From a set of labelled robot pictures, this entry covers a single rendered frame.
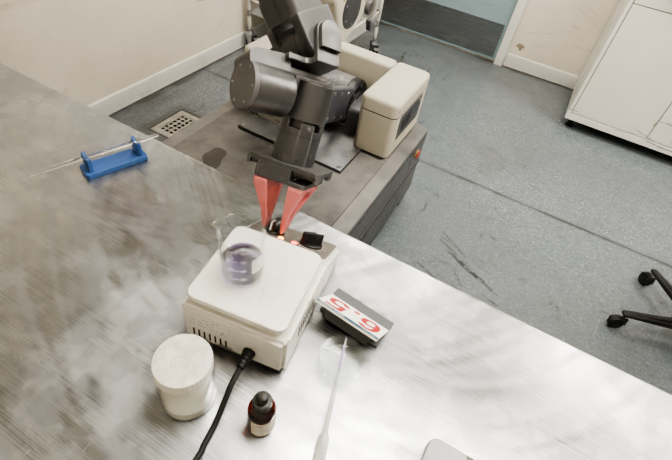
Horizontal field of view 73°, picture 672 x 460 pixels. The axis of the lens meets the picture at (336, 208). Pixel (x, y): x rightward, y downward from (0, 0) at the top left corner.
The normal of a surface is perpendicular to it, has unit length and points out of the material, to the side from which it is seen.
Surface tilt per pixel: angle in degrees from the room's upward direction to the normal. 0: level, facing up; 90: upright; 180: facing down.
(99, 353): 0
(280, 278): 0
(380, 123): 90
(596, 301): 0
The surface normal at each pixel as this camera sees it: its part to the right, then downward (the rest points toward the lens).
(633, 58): -0.48, 0.55
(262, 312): 0.13, -0.72
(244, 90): -0.73, -0.04
